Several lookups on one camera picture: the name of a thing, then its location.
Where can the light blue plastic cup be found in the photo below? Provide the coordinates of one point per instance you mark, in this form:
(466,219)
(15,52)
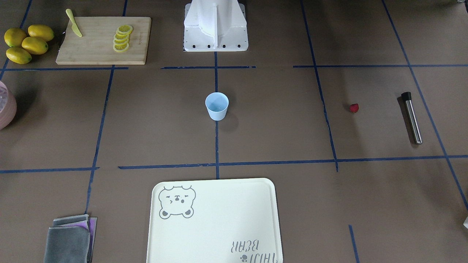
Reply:
(217,104)

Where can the pink bowl of ice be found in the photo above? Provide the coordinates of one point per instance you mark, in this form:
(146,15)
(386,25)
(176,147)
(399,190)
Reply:
(8,106)

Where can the cream bear serving tray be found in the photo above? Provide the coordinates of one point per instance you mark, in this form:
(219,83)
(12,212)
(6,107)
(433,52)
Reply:
(214,221)

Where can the red strawberry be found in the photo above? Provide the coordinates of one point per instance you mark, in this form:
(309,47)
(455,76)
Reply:
(354,108)

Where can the lemon slices row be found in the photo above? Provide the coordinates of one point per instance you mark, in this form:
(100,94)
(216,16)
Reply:
(121,39)

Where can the wooden cutting board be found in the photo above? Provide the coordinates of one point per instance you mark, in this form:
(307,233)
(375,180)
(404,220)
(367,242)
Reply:
(95,47)

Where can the steel muddler with black cap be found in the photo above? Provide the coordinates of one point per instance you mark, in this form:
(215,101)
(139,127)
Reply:
(407,100)

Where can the yellow plastic knife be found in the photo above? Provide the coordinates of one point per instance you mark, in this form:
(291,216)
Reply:
(74,25)

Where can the grey folded cloth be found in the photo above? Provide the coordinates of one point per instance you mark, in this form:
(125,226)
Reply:
(71,239)

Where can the yellow lemon top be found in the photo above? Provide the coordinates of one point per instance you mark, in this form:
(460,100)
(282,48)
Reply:
(41,31)
(14,37)

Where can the yellow lemon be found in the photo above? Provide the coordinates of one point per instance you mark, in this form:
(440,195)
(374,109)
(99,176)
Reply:
(18,55)
(14,37)
(41,31)
(35,45)

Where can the yellow lemon middle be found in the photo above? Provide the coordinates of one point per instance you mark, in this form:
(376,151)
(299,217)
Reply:
(35,45)

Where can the yellow lemon bottom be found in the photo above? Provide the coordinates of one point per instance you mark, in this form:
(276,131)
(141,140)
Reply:
(18,55)

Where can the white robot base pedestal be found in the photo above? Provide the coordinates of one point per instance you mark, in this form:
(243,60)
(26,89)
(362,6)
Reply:
(215,26)

